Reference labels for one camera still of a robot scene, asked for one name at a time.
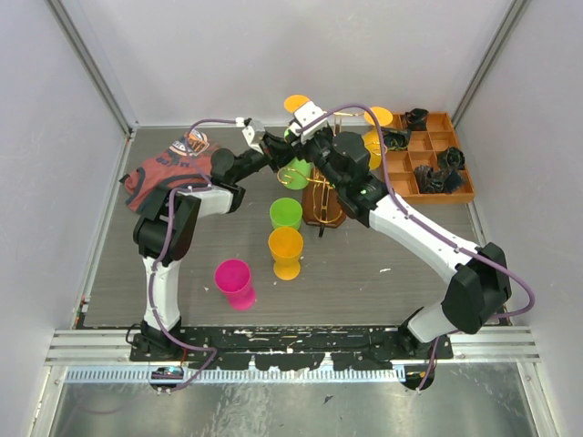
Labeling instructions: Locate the aluminium rail front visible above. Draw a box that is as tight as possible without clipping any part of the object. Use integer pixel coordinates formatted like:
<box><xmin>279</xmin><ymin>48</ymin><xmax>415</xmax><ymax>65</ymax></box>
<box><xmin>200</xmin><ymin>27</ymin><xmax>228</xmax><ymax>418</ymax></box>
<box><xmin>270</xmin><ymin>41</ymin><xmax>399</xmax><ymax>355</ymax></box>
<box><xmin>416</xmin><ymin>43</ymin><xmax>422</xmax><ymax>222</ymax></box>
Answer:
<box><xmin>46</xmin><ymin>326</ymin><xmax>540</xmax><ymax>365</ymax></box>

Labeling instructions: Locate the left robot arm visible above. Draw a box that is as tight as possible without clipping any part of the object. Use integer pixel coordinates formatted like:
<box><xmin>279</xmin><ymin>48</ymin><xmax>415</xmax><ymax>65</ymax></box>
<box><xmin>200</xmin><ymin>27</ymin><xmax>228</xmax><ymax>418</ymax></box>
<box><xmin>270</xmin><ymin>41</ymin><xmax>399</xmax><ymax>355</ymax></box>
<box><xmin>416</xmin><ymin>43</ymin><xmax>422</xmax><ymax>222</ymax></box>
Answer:
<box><xmin>128</xmin><ymin>128</ymin><xmax>295</xmax><ymax>361</ymax></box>

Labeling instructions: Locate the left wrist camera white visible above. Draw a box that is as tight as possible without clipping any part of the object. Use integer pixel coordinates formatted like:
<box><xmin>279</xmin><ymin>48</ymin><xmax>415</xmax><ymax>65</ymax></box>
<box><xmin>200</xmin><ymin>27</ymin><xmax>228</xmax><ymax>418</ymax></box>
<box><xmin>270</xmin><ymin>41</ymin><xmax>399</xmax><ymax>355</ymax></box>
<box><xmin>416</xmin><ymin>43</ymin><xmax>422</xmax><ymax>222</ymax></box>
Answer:
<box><xmin>235</xmin><ymin>117</ymin><xmax>265</xmax><ymax>154</ymax></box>

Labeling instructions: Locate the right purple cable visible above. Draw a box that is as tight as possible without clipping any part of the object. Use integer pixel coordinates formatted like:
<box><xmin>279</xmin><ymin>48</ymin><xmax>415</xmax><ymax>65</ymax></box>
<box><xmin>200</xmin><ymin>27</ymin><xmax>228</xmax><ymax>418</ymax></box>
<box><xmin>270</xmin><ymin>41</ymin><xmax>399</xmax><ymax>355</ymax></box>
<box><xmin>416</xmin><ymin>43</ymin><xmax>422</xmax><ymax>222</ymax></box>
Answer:
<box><xmin>300</xmin><ymin>103</ymin><xmax>537</xmax><ymax>395</ymax></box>

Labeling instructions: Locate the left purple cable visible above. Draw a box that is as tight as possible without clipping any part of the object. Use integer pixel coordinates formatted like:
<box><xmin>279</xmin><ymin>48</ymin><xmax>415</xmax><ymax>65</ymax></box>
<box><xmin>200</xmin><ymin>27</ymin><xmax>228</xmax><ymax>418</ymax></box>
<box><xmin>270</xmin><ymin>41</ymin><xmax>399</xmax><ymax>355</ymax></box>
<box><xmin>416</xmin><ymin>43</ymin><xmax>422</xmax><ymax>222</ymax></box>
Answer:
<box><xmin>148</xmin><ymin>117</ymin><xmax>247</xmax><ymax>393</ymax></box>

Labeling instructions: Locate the dark rolled sock upper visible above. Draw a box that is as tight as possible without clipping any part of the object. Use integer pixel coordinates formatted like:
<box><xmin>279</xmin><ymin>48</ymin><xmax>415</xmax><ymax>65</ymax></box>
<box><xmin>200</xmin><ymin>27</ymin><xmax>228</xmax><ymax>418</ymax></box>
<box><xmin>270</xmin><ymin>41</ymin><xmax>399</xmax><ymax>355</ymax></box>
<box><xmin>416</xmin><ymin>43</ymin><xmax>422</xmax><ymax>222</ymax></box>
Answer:
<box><xmin>403</xmin><ymin>108</ymin><xmax>429</xmax><ymax>131</ymax></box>

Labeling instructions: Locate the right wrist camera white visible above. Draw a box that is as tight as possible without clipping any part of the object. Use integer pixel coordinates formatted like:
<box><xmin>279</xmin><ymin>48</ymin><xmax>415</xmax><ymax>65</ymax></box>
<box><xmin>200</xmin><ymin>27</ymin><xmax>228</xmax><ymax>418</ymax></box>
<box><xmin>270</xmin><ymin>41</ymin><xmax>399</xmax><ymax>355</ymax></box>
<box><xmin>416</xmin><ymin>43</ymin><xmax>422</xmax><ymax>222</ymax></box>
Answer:
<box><xmin>288</xmin><ymin>100</ymin><xmax>328</xmax><ymax>144</ymax></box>

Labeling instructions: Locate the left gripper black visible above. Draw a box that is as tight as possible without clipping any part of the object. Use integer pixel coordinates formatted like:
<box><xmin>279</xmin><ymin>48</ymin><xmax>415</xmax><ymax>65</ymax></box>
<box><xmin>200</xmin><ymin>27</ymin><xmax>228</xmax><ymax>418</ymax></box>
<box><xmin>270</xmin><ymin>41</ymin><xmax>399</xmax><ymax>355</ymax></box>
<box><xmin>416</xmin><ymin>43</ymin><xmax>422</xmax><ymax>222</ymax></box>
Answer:
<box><xmin>233</xmin><ymin>131</ymin><xmax>295</xmax><ymax>185</ymax></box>

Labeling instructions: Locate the orange wine glass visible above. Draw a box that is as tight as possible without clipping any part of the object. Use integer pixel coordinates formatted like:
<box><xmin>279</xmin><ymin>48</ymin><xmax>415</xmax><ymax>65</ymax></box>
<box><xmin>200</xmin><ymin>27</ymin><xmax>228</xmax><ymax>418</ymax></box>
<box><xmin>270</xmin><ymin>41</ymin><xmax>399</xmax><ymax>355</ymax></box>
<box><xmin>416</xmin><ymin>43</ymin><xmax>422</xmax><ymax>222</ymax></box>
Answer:
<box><xmin>363</xmin><ymin>107</ymin><xmax>394</xmax><ymax>170</ymax></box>
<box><xmin>268</xmin><ymin>227</ymin><xmax>303</xmax><ymax>280</ymax></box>
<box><xmin>283</xmin><ymin>94</ymin><xmax>311</xmax><ymax>114</ymax></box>

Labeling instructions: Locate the red printed t-shirt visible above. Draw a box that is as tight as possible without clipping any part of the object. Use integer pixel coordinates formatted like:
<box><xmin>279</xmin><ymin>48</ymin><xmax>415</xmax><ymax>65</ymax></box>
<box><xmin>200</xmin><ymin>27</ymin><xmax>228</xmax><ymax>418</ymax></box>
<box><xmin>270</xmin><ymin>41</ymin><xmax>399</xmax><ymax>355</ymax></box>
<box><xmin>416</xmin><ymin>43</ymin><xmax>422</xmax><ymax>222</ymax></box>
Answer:
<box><xmin>120</xmin><ymin>129</ymin><xmax>221</xmax><ymax>213</ymax></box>

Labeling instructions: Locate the grey slotted cable duct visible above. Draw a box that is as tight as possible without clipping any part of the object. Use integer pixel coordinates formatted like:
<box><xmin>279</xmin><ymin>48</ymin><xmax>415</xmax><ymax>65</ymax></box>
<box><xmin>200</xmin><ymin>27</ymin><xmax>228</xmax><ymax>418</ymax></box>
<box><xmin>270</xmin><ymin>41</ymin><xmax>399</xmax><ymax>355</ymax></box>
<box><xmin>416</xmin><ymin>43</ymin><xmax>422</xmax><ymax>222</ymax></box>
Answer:
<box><xmin>64</xmin><ymin>365</ymin><xmax>405</xmax><ymax>384</ymax></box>

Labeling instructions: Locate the orange wine glass front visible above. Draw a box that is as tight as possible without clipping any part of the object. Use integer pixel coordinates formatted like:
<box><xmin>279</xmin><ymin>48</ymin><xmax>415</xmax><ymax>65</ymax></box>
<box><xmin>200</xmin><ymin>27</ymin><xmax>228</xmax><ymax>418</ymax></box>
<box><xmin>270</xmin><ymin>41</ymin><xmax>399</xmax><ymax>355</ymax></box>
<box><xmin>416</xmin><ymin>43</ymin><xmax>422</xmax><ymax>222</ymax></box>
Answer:
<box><xmin>268</xmin><ymin>227</ymin><xmax>303</xmax><ymax>280</ymax></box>

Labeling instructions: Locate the green wine glass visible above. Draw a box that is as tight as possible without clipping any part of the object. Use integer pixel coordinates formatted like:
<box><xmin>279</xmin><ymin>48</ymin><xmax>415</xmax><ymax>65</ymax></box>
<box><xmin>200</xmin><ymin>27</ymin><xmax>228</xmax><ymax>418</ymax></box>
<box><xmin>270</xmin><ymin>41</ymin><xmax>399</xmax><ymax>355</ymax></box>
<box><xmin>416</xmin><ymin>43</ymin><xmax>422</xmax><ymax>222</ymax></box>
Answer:
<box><xmin>269</xmin><ymin>198</ymin><xmax>302</xmax><ymax>230</ymax></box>
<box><xmin>277</xmin><ymin>128</ymin><xmax>312</xmax><ymax>190</ymax></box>

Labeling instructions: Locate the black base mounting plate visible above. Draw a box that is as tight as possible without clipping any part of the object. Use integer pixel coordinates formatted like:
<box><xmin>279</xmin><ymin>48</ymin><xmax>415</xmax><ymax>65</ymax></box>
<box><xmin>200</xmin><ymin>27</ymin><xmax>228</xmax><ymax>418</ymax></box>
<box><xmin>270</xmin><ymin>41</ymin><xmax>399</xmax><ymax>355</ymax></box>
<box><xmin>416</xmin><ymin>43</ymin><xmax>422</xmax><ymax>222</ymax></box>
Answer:
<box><xmin>126</xmin><ymin>325</ymin><xmax>453</xmax><ymax>371</ymax></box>

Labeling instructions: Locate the gold wire wine glass rack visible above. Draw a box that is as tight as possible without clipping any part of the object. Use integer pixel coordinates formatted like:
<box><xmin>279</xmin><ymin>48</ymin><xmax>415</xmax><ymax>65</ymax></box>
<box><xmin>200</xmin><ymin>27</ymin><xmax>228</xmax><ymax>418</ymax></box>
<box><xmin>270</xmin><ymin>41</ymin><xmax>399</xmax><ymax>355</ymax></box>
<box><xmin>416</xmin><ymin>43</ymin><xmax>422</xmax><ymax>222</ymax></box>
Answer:
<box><xmin>302</xmin><ymin>122</ymin><xmax>386</xmax><ymax>231</ymax></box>

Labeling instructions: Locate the wooden compartment tray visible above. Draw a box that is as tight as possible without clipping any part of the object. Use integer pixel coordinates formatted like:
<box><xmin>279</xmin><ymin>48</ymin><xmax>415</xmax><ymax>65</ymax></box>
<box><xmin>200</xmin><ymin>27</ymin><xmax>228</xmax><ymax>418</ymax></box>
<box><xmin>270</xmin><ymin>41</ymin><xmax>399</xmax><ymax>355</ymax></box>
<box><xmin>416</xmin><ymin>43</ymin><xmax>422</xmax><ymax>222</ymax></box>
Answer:
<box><xmin>386</xmin><ymin>112</ymin><xmax>476</xmax><ymax>205</ymax></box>

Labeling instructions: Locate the dark rolled sock right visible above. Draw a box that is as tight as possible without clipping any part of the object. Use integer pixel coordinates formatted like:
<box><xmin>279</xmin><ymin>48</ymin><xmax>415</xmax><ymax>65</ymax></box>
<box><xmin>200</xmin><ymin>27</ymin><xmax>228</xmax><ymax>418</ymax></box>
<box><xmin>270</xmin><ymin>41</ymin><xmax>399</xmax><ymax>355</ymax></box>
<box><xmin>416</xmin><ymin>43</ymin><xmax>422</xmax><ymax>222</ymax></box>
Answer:
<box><xmin>436</xmin><ymin>147</ymin><xmax>465</xmax><ymax>170</ymax></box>

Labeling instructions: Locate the purple cable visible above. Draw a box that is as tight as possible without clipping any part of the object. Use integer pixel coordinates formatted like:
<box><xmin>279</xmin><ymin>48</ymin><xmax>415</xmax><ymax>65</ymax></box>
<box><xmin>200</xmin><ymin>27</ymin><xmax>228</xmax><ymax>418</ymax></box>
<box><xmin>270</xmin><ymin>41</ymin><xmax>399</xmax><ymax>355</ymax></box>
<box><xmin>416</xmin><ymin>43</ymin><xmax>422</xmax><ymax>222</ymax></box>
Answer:
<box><xmin>300</xmin><ymin>103</ymin><xmax>537</xmax><ymax>395</ymax></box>
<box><xmin>148</xmin><ymin>117</ymin><xmax>247</xmax><ymax>393</ymax></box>

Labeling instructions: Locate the pink wine glass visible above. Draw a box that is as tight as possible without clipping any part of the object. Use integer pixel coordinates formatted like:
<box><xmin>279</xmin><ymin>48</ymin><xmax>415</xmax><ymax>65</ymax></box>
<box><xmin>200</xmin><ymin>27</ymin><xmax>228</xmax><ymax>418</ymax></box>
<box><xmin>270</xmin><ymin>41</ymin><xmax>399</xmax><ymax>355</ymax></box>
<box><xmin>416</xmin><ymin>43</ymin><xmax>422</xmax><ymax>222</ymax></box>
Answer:
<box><xmin>214</xmin><ymin>259</ymin><xmax>256</xmax><ymax>311</ymax></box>

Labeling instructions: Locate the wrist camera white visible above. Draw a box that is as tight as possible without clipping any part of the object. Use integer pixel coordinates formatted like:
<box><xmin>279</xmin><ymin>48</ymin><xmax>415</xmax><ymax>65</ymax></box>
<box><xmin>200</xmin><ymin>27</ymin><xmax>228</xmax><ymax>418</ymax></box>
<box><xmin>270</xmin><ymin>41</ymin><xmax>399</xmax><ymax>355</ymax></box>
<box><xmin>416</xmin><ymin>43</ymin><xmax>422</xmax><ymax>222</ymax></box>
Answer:
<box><xmin>235</xmin><ymin>117</ymin><xmax>265</xmax><ymax>154</ymax></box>
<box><xmin>288</xmin><ymin>100</ymin><xmax>328</xmax><ymax>144</ymax></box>

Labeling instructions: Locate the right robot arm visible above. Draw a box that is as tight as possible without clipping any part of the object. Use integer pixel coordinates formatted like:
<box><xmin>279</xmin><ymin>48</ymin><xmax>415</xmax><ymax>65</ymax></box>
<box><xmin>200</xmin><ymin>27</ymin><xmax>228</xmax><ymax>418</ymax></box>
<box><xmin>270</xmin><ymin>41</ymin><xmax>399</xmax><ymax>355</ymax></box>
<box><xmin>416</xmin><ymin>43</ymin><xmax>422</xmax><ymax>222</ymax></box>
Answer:
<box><xmin>292</xmin><ymin>127</ymin><xmax>511</xmax><ymax>359</ymax></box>

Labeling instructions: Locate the dark rolled sock lower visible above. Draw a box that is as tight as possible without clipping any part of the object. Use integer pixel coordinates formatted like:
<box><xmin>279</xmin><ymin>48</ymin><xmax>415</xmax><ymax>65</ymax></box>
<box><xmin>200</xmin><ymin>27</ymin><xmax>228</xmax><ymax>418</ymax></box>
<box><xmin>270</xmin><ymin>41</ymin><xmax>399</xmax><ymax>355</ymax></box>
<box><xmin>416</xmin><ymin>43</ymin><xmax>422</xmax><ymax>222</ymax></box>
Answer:
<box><xmin>414</xmin><ymin>166</ymin><xmax>465</xmax><ymax>194</ymax></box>

